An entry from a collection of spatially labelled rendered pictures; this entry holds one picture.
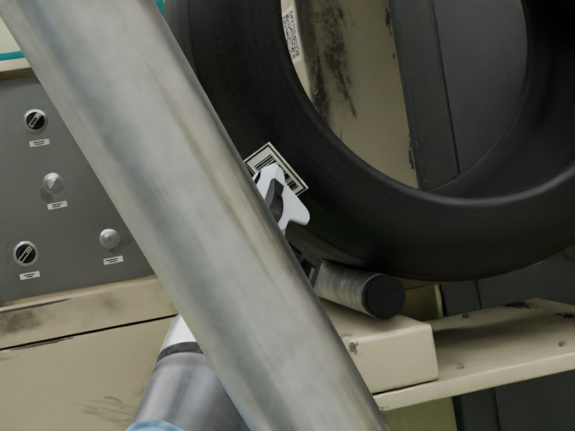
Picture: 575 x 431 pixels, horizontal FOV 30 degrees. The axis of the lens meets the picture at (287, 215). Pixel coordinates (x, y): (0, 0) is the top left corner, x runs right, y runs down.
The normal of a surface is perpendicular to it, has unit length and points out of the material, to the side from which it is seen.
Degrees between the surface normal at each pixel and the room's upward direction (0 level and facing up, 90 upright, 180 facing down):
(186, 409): 43
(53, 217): 90
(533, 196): 101
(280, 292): 91
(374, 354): 90
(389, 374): 90
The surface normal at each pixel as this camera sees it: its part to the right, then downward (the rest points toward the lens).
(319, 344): 0.74, -0.18
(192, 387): 0.04, -0.72
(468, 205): 0.20, 0.20
